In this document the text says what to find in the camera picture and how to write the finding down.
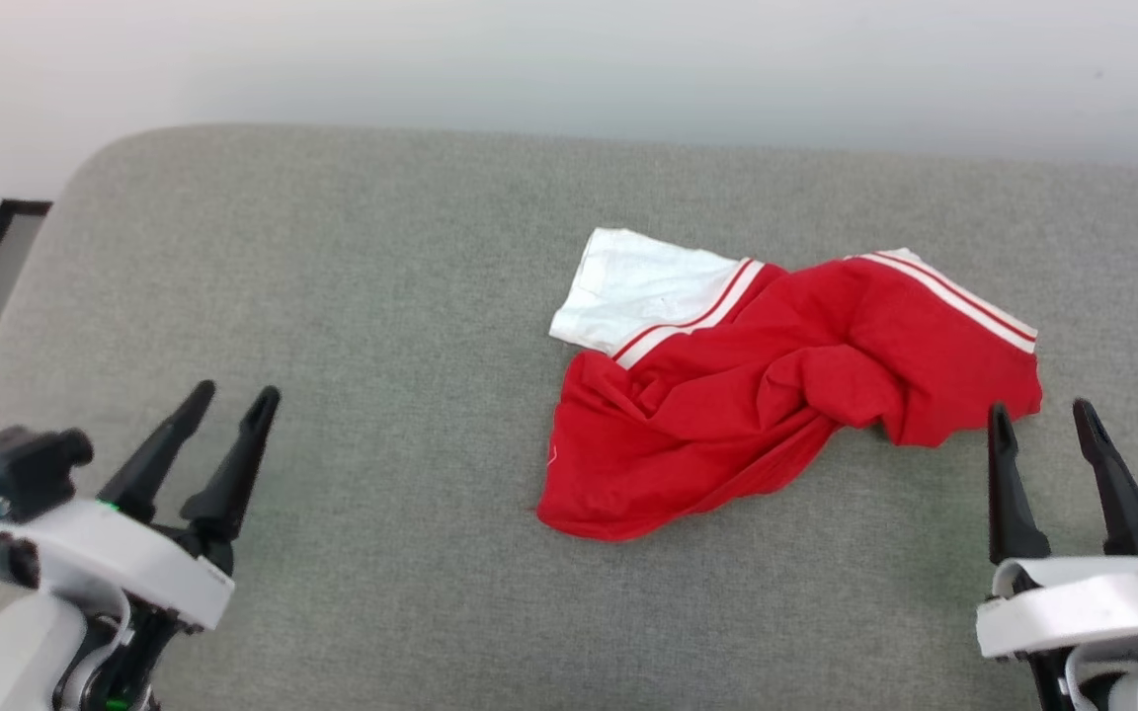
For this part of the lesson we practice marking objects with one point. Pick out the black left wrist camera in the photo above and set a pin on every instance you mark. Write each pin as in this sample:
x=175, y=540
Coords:
x=26, y=469

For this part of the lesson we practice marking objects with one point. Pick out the red and white sports jersey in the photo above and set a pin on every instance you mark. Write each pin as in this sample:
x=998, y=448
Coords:
x=727, y=415

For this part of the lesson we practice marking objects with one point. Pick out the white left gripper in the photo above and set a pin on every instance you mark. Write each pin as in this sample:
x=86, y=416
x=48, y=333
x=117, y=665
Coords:
x=115, y=553

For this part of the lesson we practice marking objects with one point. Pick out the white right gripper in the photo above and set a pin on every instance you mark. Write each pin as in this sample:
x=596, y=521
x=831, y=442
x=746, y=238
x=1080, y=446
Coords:
x=1073, y=602

